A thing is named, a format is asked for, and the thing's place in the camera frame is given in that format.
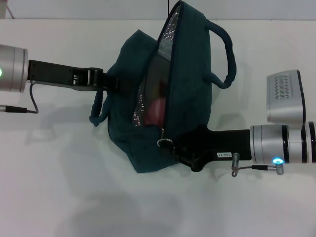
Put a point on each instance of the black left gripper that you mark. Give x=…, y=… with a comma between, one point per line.
x=56, y=74

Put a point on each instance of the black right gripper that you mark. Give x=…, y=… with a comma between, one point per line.
x=212, y=145

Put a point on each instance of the pink peach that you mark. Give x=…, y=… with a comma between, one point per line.
x=155, y=111

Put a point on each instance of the dark teal insulated lunch bag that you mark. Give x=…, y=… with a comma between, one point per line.
x=192, y=74

